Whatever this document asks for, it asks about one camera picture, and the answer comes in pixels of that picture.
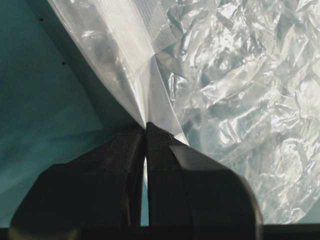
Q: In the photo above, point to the clear plastic zip bag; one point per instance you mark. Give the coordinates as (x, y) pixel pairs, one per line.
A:
(238, 80)

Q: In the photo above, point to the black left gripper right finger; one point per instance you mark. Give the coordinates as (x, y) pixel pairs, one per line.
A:
(186, 187)

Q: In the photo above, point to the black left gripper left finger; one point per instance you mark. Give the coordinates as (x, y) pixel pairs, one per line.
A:
(101, 188)

